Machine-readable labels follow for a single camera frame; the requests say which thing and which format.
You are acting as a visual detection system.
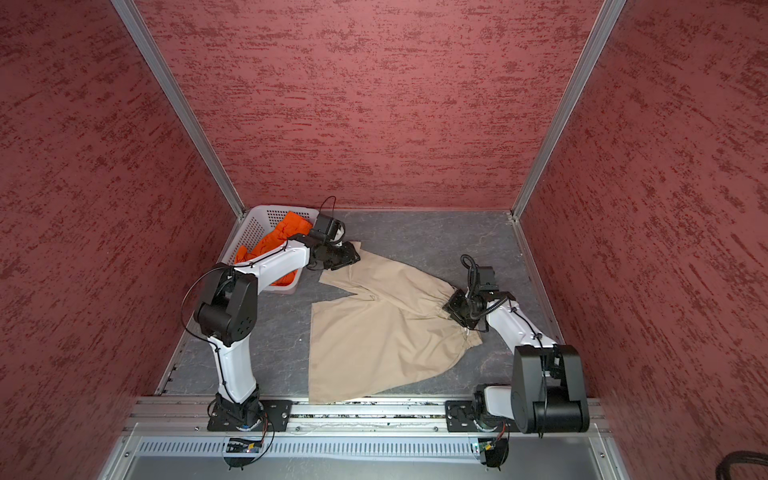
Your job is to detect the beige drawstring shorts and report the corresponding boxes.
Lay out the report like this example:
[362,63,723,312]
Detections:
[308,251,482,404]

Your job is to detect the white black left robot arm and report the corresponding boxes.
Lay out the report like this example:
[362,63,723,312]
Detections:
[192,234,360,431]

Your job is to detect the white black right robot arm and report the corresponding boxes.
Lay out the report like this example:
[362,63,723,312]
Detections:
[443,289,590,437]

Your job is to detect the orange shorts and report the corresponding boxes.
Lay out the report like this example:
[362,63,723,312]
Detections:
[233,212,312,264]

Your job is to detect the white plastic laundry basket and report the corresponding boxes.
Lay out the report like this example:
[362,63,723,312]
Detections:
[217,205,318,295]

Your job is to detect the left small circuit board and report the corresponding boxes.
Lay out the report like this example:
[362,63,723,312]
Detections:
[225,438,264,455]

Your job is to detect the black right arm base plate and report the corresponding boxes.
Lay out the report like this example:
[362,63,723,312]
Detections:
[444,400,515,434]

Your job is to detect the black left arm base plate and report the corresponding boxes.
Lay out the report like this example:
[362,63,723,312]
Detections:
[207,397,293,433]

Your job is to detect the aluminium left corner post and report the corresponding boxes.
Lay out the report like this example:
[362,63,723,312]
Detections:
[111,0,247,220]

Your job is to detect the aluminium corner post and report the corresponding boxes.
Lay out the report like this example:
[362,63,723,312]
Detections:
[111,0,247,220]
[511,0,626,222]

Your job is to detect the aluminium front rail frame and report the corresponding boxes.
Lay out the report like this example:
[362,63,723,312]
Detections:
[122,394,607,437]

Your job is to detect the aluminium right corner post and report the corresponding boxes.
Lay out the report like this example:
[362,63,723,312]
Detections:
[511,0,626,222]

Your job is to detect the white slotted cable duct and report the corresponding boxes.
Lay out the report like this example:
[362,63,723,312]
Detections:
[134,436,480,463]

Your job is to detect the black cable bottom right corner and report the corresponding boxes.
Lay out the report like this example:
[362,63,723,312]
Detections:
[715,450,768,480]

